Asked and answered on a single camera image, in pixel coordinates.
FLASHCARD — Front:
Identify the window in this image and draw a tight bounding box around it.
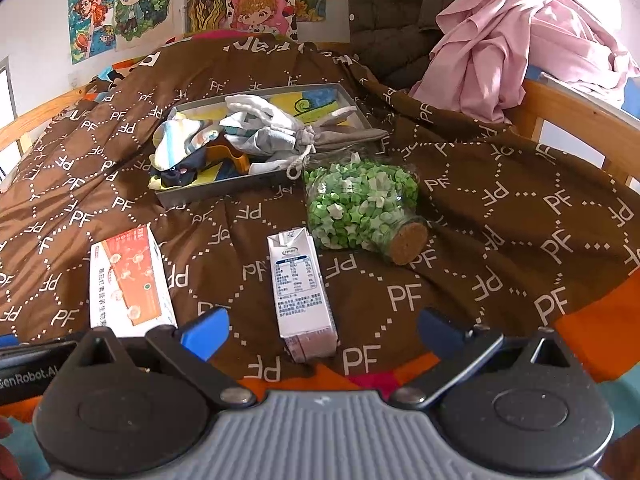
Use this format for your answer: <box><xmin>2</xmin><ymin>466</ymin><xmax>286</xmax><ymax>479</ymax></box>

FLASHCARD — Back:
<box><xmin>0</xmin><ymin>54</ymin><xmax>14</xmax><ymax>187</ymax></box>

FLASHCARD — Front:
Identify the brown patterned blanket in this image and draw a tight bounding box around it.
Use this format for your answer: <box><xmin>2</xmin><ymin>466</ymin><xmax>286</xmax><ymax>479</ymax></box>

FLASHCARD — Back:
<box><xmin>0</xmin><ymin>35</ymin><xmax>640</xmax><ymax>441</ymax></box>

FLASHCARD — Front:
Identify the orange and white medicine box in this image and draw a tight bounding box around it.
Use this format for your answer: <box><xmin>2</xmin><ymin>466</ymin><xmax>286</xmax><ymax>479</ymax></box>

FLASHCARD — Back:
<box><xmin>89</xmin><ymin>225</ymin><xmax>179</xmax><ymax>339</ymax></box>

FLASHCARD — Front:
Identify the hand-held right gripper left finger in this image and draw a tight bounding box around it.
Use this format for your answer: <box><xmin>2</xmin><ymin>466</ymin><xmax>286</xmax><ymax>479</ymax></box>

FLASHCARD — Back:
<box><xmin>65</xmin><ymin>306</ymin><xmax>258</xmax><ymax>409</ymax></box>

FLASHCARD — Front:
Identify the glass jar of green stars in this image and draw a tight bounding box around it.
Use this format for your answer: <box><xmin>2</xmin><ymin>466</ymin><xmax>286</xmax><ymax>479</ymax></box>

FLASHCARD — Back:
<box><xmin>302</xmin><ymin>152</ymin><xmax>430</xmax><ymax>267</ymax></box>

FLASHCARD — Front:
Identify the wooden bed frame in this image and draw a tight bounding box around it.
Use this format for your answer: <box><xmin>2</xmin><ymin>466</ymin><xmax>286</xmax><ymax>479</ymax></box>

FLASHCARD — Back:
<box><xmin>0</xmin><ymin>77</ymin><xmax>640</xmax><ymax>187</ymax></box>

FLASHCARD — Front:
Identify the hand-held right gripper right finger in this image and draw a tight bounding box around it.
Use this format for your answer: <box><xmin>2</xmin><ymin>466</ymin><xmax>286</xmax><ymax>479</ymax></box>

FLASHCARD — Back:
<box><xmin>388</xmin><ymin>306</ymin><xmax>584</xmax><ymax>409</ymax></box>

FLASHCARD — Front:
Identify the orange cup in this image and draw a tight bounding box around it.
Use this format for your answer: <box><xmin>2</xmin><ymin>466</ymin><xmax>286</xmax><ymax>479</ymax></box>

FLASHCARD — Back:
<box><xmin>206</xmin><ymin>144</ymin><xmax>252</xmax><ymax>177</ymax></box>

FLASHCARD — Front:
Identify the person's left hand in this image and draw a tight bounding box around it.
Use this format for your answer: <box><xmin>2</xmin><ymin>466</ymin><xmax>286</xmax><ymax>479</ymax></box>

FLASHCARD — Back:
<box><xmin>0</xmin><ymin>416</ymin><xmax>32</xmax><ymax>480</ymax></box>

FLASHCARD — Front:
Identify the cow-print figure wall poster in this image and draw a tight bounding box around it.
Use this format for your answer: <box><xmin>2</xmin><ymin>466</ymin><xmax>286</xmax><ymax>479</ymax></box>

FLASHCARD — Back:
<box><xmin>226</xmin><ymin>0</ymin><xmax>302</xmax><ymax>42</ymax></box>

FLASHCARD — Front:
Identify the light grey cloth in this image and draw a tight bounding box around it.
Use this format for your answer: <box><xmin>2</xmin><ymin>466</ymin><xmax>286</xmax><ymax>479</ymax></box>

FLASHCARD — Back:
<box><xmin>220</xmin><ymin>119</ymin><xmax>317</xmax><ymax>177</ymax></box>

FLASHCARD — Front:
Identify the grey drawstring pouch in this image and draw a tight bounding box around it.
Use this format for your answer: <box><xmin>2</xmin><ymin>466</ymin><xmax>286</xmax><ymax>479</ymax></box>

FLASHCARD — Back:
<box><xmin>286</xmin><ymin>104</ymin><xmax>389</xmax><ymax>182</ymax></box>

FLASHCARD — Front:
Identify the pink clothes pile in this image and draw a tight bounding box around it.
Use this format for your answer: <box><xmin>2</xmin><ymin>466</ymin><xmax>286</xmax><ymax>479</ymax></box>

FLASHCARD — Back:
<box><xmin>407</xmin><ymin>0</ymin><xmax>640</xmax><ymax>125</ymax></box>

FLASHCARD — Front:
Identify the dark quilted jacket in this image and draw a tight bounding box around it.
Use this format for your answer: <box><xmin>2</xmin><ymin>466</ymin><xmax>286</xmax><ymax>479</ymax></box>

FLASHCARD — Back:
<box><xmin>346</xmin><ymin>0</ymin><xmax>462</xmax><ymax>82</ymax></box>

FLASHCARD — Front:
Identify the white milk carton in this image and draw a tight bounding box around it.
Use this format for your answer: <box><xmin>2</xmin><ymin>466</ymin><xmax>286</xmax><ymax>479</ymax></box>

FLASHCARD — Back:
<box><xmin>266</xmin><ymin>230</ymin><xmax>339</xmax><ymax>364</ymax></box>

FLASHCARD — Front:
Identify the striped white towel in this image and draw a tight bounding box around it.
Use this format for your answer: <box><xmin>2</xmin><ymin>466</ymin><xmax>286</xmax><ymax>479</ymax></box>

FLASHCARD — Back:
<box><xmin>150</xmin><ymin>112</ymin><xmax>222</xmax><ymax>173</ymax></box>

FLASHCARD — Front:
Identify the black sock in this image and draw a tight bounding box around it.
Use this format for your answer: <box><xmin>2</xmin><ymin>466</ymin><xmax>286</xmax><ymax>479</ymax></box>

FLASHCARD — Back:
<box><xmin>148</xmin><ymin>152</ymin><xmax>202</xmax><ymax>192</ymax></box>

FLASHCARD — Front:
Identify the blond figure wall poster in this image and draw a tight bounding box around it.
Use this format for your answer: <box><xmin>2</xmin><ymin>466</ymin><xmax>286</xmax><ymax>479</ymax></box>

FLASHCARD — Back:
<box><xmin>113</xmin><ymin>0</ymin><xmax>174</xmax><ymax>52</ymax></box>

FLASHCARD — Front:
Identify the grey tray with frog picture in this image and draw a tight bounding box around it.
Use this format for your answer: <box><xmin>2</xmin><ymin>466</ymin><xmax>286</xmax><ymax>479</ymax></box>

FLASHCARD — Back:
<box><xmin>154</xmin><ymin>82</ymin><xmax>389</xmax><ymax>209</ymax></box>

